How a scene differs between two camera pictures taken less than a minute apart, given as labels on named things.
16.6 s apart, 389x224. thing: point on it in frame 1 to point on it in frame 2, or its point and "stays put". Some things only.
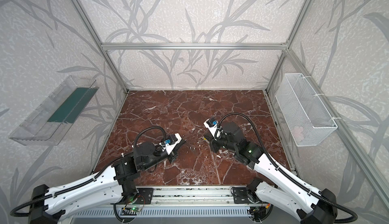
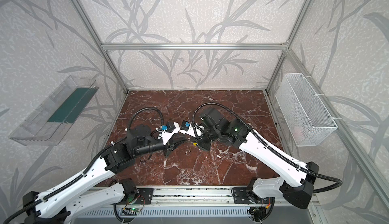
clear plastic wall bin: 53,120 stays put
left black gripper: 173,150 to 167,146
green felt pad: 74,105 stays put
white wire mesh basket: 308,120 stays put
